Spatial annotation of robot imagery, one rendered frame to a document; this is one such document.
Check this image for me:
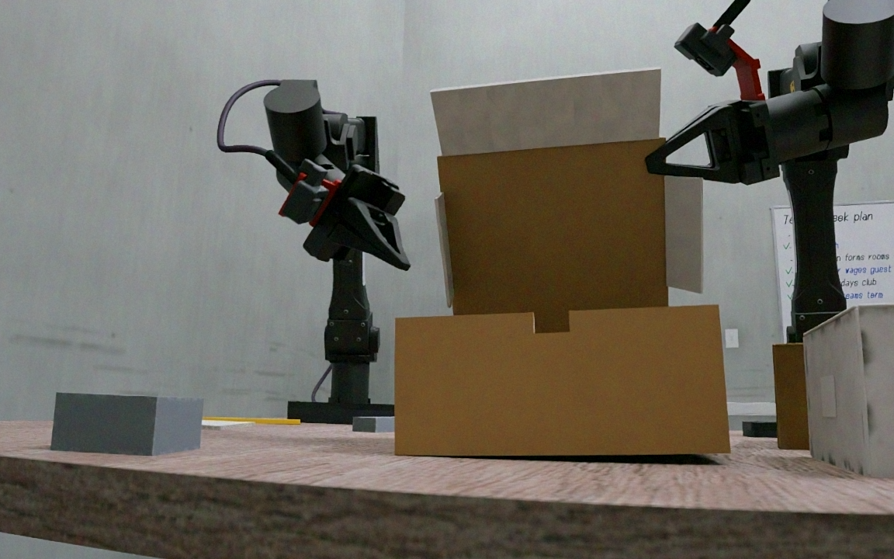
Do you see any white box with tan tape band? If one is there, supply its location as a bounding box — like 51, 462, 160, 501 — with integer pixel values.
803, 303, 894, 478

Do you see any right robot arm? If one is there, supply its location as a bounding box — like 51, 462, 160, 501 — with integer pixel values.
264, 79, 394, 411

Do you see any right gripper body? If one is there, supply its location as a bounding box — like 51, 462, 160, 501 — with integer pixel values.
303, 164, 406, 266

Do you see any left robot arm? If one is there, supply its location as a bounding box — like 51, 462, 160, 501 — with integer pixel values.
674, 0, 894, 343

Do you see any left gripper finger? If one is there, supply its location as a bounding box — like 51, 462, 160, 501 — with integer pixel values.
666, 106, 716, 168
645, 106, 740, 184

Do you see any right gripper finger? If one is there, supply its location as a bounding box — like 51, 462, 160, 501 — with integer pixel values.
330, 223, 409, 271
342, 200, 411, 268

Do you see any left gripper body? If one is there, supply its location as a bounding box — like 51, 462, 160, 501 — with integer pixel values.
708, 38, 829, 186

